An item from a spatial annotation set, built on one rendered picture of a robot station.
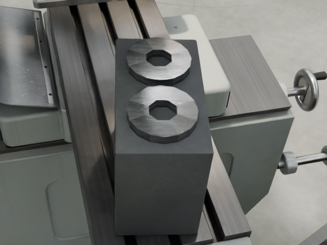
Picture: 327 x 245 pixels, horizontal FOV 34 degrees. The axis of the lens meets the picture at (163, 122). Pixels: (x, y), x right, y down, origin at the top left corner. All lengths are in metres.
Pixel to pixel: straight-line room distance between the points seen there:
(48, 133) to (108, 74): 0.21
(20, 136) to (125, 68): 0.45
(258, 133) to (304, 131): 1.03
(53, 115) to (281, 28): 1.90
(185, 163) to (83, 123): 0.31
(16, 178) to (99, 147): 0.38
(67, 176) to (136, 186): 0.57
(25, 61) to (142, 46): 0.44
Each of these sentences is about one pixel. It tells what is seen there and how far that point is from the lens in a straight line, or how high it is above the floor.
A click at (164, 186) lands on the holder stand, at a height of 1.08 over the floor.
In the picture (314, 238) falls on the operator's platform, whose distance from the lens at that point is 1.53.
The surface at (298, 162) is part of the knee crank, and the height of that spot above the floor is 0.55.
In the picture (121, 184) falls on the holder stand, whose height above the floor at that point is 1.08.
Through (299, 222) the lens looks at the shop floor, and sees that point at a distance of 2.05.
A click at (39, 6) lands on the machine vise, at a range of 1.19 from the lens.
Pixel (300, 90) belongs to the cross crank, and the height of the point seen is 0.67.
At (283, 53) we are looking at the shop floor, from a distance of 2.69.
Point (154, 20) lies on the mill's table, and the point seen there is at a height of 0.96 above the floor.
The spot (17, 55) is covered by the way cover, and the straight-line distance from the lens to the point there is 1.17.
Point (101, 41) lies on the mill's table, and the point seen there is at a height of 0.96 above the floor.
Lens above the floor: 1.65
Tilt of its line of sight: 47 degrees down
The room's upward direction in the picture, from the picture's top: 5 degrees clockwise
